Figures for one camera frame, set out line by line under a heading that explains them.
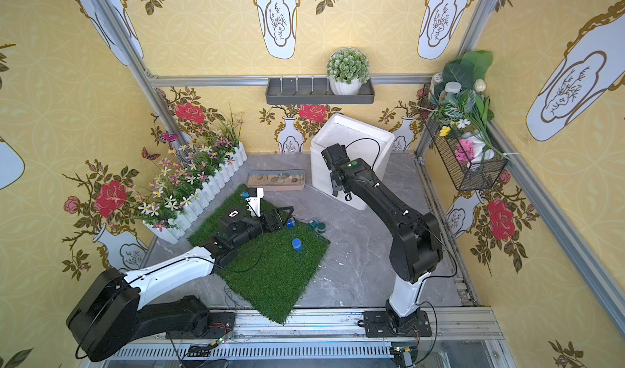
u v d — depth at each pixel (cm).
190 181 92
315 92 92
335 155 68
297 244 88
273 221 72
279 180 107
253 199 73
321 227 93
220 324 73
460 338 74
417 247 46
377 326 72
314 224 94
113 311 41
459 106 76
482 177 81
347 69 73
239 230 63
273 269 85
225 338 71
